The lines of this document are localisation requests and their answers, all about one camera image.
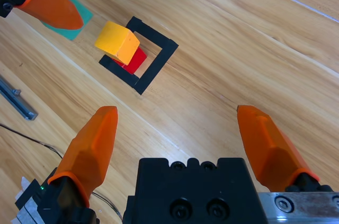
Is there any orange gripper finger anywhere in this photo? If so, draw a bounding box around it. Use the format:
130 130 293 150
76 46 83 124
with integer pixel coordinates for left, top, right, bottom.
10 0 85 31
236 104 333 194
37 105 119 224

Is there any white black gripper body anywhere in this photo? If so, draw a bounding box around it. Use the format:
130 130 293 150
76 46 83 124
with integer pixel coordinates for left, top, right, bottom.
0 0 14 19

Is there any green cube block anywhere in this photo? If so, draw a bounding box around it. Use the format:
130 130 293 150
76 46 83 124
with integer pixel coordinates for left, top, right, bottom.
39 0 94 41

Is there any yellow cube block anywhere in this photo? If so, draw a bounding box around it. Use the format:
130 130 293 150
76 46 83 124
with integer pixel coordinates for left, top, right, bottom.
94 21 140 66

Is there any red cube block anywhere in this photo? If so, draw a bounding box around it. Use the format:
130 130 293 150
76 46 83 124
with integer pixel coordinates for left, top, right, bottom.
111 47 148 76

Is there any black tape square outline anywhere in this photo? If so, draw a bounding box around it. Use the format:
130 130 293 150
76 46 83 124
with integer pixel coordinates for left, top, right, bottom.
98 16 180 95

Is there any thin black wire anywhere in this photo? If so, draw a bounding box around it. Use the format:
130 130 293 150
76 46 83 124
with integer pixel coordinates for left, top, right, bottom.
0 123 125 221

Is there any grey metal rail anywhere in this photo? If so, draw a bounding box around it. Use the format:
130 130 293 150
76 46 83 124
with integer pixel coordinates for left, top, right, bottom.
0 74 39 121

